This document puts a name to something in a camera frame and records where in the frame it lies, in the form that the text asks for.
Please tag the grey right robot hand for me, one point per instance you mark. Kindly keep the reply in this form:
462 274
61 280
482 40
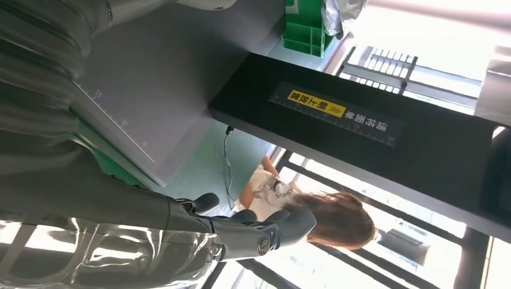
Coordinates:
100 199

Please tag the green plastic basket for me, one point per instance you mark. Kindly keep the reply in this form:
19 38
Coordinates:
303 32

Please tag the black weighing device with column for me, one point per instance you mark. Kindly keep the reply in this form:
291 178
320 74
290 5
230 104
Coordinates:
399 167

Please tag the green conveyor belt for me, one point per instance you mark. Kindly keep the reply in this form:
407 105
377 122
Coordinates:
107 165

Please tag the black yellow label sticker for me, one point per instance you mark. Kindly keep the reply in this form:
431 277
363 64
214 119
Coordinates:
335 113

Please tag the metal rack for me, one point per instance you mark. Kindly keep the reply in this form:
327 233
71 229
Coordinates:
379 68

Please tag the black window frame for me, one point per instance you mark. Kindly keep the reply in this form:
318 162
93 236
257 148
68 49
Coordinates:
471 259

